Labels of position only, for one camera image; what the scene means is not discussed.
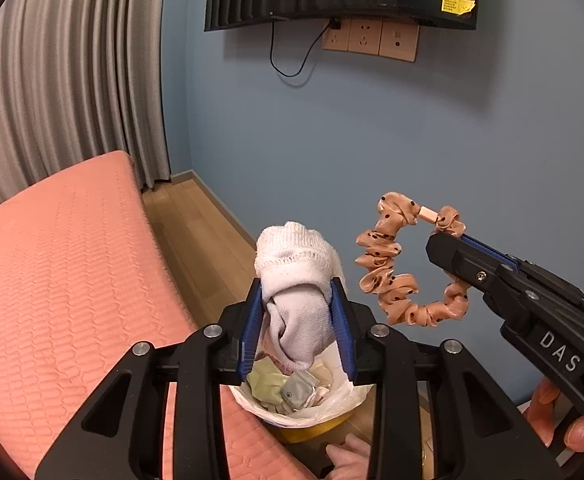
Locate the person's right hand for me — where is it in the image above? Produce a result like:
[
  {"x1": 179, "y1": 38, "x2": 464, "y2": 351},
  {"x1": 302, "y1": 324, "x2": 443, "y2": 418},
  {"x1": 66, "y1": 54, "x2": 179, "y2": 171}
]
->
[{"x1": 528, "y1": 376, "x2": 584, "y2": 454}]

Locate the orange dotted scrunchie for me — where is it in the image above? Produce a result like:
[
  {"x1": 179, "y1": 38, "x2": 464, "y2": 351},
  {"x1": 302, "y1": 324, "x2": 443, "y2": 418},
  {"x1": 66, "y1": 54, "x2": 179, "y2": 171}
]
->
[{"x1": 354, "y1": 191, "x2": 470, "y2": 329}]

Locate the pale yellow cloth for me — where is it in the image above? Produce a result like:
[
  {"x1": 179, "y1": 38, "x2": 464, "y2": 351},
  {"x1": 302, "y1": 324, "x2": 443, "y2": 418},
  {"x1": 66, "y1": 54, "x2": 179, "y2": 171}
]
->
[{"x1": 248, "y1": 359, "x2": 293, "y2": 407}]

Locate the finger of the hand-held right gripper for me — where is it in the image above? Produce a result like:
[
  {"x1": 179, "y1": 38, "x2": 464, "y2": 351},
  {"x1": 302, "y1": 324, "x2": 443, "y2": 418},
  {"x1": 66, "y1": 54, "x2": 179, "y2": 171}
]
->
[
  {"x1": 425, "y1": 233, "x2": 510, "y2": 293},
  {"x1": 462, "y1": 232, "x2": 521, "y2": 270}
]

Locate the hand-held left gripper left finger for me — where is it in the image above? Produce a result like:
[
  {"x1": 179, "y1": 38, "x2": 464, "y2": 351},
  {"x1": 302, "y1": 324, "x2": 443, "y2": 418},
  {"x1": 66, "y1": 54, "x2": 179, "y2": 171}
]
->
[{"x1": 34, "y1": 277, "x2": 265, "y2": 480}]

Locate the person's foot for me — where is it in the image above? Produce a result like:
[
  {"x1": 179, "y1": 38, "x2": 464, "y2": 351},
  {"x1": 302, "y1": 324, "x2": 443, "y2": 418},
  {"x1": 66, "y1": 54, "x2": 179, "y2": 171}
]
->
[{"x1": 325, "y1": 432, "x2": 373, "y2": 480}]

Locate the white sock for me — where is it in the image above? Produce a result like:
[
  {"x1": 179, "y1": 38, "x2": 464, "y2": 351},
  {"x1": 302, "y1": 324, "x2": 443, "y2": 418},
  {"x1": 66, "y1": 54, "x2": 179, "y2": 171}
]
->
[{"x1": 254, "y1": 220, "x2": 343, "y2": 369}]

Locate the bed with salmon quilted cover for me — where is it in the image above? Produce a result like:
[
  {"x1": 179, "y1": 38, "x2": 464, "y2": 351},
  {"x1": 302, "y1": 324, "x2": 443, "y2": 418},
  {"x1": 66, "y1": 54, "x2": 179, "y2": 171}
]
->
[{"x1": 0, "y1": 150, "x2": 323, "y2": 480}]

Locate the small bin with white liner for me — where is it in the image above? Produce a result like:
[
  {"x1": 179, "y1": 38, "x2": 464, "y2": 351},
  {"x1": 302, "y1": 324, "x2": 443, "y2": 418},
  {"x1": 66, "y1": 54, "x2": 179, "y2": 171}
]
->
[{"x1": 229, "y1": 342, "x2": 370, "y2": 445}]

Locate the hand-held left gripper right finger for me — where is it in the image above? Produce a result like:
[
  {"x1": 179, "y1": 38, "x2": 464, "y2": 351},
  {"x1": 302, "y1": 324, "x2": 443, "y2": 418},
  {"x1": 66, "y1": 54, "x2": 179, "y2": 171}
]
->
[{"x1": 328, "y1": 276, "x2": 562, "y2": 480}]

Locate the black power cable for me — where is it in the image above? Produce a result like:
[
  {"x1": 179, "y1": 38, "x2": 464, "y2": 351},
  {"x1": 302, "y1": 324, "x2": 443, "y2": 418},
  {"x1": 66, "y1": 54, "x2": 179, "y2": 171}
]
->
[{"x1": 270, "y1": 18, "x2": 341, "y2": 79}]

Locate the grey green cloth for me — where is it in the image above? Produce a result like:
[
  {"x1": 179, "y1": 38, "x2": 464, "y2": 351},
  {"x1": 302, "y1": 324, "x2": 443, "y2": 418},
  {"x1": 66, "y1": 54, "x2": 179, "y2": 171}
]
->
[{"x1": 279, "y1": 371, "x2": 319, "y2": 407}]

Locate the grey curtain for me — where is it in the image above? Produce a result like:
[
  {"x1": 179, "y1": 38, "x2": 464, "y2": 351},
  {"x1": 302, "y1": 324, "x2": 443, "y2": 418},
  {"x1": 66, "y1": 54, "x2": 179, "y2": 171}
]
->
[{"x1": 0, "y1": 0, "x2": 173, "y2": 213}]

